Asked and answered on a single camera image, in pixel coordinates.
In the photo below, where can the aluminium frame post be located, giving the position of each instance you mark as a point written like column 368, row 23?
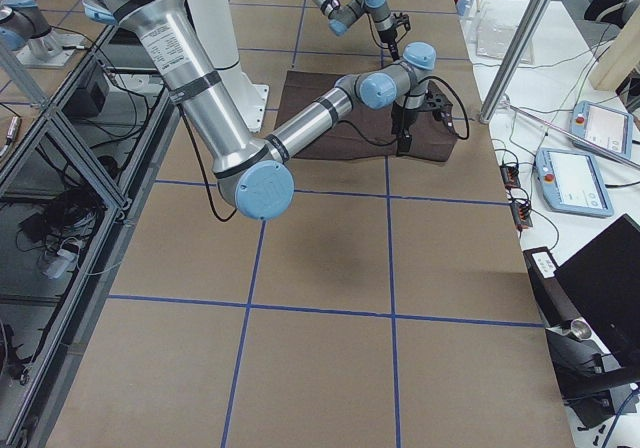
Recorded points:
column 530, row 20

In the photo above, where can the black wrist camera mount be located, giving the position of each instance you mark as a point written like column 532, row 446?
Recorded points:
column 402, row 21
column 440, row 108

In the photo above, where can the black box white label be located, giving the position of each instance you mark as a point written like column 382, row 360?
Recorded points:
column 541, row 267

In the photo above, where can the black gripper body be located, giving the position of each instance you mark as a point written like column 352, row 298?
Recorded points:
column 406, row 119
column 387, row 39

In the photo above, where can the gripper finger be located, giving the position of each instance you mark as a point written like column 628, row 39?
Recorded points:
column 393, row 51
column 404, row 142

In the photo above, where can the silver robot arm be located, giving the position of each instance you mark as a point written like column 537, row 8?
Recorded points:
column 193, row 46
column 383, row 23

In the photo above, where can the clear plastic sheet bag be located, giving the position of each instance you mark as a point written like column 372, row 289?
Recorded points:
column 494, row 32

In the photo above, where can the near teach pendant tablet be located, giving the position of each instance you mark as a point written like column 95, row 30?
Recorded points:
column 571, row 183

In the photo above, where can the far teach pendant tablet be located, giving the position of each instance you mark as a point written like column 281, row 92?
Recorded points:
column 608, row 128

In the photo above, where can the aluminium side rail frame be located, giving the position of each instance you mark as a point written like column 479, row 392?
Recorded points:
column 72, row 190

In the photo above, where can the black laptop monitor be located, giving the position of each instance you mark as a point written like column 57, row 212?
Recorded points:
column 602, row 282

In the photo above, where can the dark brown t-shirt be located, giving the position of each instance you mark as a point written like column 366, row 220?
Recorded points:
column 365, row 133

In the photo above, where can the black electronics box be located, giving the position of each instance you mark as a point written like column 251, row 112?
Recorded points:
column 88, row 98

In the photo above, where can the silver metal cup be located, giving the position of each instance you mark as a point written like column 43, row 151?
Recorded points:
column 579, row 330

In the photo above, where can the teach pendant tablet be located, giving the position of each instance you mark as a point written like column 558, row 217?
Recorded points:
column 571, row 183
column 608, row 128

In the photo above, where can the orange terminal board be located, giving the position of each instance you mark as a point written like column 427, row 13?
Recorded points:
column 510, row 176

